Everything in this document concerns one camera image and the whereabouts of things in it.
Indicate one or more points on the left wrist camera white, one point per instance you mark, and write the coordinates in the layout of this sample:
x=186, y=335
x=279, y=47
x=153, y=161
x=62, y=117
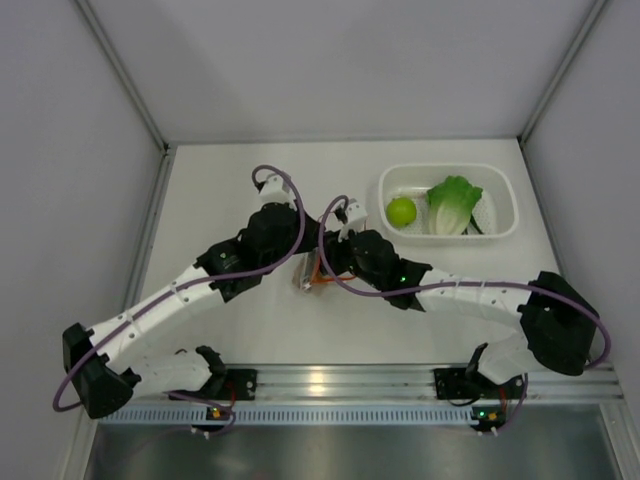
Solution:
x=275, y=189

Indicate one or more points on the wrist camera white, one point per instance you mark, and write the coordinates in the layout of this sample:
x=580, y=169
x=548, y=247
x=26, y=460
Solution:
x=275, y=189
x=353, y=217

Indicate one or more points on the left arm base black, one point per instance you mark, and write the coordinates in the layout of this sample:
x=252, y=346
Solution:
x=238, y=384

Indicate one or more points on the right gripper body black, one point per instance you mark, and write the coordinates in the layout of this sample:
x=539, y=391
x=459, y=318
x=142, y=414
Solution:
x=340, y=259

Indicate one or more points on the aluminium frame post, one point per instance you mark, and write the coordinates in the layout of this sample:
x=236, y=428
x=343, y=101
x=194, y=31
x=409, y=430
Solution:
x=99, y=33
x=593, y=16

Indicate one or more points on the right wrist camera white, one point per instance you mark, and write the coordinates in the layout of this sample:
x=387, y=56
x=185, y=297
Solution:
x=353, y=217

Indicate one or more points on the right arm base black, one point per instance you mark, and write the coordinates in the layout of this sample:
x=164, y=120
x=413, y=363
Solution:
x=452, y=384

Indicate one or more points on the green fake lettuce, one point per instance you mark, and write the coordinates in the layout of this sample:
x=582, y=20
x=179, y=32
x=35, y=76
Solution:
x=450, y=206

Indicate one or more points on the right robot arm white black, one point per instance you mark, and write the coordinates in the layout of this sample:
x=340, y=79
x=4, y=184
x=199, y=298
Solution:
x=553, y=326

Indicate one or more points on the aluminium mounting rail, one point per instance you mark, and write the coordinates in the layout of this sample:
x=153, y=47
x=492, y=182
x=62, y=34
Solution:
x=410, y=384

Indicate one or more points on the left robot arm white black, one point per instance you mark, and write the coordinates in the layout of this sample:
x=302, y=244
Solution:
x=108, y=364

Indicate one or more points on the white perforated plastic basket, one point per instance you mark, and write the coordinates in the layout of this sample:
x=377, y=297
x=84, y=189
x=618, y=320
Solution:
x=496, y=214

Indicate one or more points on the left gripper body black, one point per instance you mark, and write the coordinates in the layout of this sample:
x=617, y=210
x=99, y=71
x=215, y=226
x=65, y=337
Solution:
x=294, y=232

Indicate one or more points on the slotted grey cable duct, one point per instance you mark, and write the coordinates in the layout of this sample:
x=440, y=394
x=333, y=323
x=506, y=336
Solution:
x=280, y=415

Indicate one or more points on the left aluminium frame post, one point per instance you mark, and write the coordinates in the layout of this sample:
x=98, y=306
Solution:
x=99, y=33

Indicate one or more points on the green fake apple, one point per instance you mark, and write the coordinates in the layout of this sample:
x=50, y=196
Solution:
x=401, y=212

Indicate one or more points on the brown fake longan bunch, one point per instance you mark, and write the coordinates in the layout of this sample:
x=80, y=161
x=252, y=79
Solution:
x=304, y=272

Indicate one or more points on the dark green fake vegetable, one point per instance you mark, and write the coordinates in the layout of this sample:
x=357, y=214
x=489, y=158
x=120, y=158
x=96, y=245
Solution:
x=472, y=224

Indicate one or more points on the clear zip bag orange seal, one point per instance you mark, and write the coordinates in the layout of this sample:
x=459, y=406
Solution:
x=321, y=279

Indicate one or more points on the right aluminium frame post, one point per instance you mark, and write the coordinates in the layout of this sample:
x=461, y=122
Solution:
x=593, y=16

